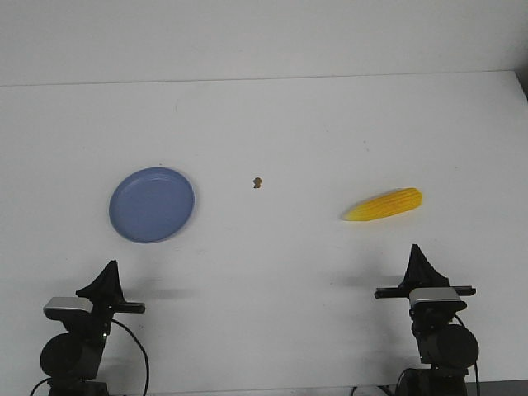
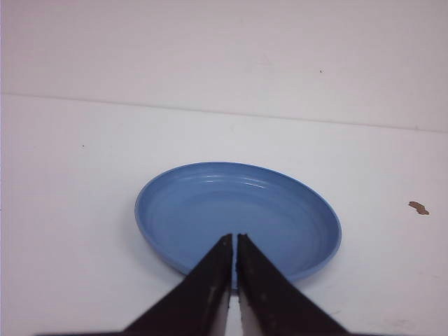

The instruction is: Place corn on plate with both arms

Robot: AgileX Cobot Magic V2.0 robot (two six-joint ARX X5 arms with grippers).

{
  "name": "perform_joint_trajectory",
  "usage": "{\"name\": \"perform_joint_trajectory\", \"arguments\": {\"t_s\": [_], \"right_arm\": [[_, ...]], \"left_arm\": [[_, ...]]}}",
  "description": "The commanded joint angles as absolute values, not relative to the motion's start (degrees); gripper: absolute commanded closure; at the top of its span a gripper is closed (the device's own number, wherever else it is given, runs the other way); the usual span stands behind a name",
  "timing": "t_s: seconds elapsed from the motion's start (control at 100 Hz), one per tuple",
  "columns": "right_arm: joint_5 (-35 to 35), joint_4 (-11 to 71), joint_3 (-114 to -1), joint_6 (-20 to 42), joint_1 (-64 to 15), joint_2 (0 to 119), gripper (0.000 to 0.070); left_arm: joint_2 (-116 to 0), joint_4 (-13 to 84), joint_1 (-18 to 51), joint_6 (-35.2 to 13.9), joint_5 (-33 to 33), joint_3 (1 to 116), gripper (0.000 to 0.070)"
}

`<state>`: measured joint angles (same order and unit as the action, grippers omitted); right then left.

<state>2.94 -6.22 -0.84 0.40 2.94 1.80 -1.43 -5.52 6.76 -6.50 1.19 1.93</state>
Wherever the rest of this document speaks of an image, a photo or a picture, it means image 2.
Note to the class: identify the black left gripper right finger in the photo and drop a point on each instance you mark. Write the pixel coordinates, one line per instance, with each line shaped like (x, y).
(270, 304)

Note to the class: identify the small brown scrap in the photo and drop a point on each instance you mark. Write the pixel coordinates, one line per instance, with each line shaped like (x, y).
(420, 208)

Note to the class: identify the blue round plate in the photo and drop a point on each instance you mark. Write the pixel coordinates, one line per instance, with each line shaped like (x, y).
(183, 212)

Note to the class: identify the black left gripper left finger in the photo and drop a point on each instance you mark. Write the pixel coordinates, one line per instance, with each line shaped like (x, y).
(199, 304)

